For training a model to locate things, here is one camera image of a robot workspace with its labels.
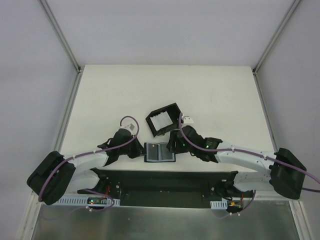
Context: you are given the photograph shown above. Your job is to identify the black leather card holder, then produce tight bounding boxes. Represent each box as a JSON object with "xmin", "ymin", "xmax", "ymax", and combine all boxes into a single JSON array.
[{"xmin": 144, "ymin": 142, "xmax": 176, "ymax": 163}]

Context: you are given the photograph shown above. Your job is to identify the black plastic card tray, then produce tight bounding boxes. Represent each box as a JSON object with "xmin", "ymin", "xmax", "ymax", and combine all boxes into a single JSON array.
[{"xmin": 145, "ymin": 103, "xmax": 181, "ymax": 137}]

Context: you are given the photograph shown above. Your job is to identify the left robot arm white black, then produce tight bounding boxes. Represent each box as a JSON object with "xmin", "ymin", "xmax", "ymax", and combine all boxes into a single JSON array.
[{"xmin": 26, "ymin": 128, "xmax": 146, "ymax": 205}]

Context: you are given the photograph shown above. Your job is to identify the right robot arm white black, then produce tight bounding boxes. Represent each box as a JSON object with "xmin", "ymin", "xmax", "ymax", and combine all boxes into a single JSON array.
[{"xmin": 167, "ymin": 125, "xmax": 306, "ymax": 200}]

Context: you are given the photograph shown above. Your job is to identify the white cards in tray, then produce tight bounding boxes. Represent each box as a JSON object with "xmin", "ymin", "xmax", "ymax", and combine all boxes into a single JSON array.
[{"xmin": 150, "ymin": 113, "xmax": 173, "ymax": 131}]

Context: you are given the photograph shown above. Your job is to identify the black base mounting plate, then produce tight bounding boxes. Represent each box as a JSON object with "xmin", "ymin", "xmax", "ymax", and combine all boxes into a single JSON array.
[{"xmin": 90, "ymin": 169, "xmax": 253, "ymax": 209}]

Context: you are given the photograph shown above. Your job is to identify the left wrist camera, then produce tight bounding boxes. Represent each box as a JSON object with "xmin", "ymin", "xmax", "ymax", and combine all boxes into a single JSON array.
[{"xmin": 124, "ymin": 123, "xmax": 136, "ymax": 132}]

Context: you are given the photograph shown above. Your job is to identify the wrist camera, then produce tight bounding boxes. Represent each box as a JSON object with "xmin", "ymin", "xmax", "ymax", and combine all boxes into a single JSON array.
[
  {"xmin": 182, "ymin": 115, "xmax": 194, "ymax": 125},
  {"xmin": 124, "ymin": 123, "xmax": 136, "ymax": 132}
]

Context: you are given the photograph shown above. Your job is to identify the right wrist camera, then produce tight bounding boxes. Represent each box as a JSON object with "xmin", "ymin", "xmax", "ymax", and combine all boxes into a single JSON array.
[{"xmin": 182, "ymin": 115, "xmax": 194, "ymax": 125}]

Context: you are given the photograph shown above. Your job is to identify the left white cable duct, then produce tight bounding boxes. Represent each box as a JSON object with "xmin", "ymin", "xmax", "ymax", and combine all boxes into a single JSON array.
[{"xmin": 53, "ymin": 196, "xmax": 121, "ymax": 207}]

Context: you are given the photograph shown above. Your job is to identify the white cable duct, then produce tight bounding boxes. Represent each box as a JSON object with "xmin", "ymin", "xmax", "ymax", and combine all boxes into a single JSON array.
[
  {"xmin": 53, "ymin": 196, "xmax": 121, "ymax": 207},
  {"xmin": 210, "ymin": 199, "xmax": 228, "ymax": 210}
]

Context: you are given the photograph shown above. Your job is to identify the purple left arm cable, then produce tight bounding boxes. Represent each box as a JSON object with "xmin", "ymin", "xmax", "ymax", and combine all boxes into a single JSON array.
[{"xmin": 38, "ymin": 115, "xmax": 141, "ymax": 203}]

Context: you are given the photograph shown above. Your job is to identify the right white cable duct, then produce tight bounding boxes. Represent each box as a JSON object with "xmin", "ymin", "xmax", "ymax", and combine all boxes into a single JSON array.
[{"xmin": 210, "ymin": 199, "xmax": 228, "ymax": 210}]

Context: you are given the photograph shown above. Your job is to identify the left aluminium frame post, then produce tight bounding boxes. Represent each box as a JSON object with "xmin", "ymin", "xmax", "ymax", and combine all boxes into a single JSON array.
[{"xmin": 38, "ymin": 0, "xmax": 85, "ymax": 73}]

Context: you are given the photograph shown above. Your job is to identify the aluminium frame post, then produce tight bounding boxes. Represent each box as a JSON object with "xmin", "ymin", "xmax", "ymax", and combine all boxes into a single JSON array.
[
  {"xmin": 38, "ymin": 0, "xmax": 85, "ymax": 73},
  {"xmin": 252, "ymin": 0, "xmax": 302, "ymax": 75}
]

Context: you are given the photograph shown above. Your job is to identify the right aluminium frame post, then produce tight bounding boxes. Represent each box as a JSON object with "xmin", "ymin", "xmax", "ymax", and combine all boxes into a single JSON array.
[{"xmin": 252, "ymin": 0, "xmax": 302, "ymax": 75}]

